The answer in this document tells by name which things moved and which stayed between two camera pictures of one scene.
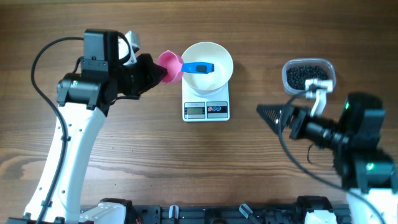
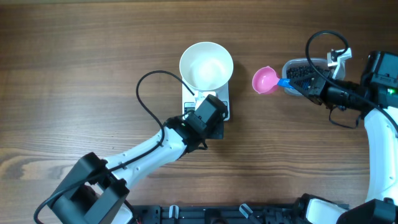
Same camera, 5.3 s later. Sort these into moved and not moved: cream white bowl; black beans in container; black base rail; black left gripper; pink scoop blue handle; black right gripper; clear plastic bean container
Moved: black right gripper; pink scoop blue handle; black left gripper
Not moved: black beans in container; cream white bowl; black base rail; clear plastic bean container
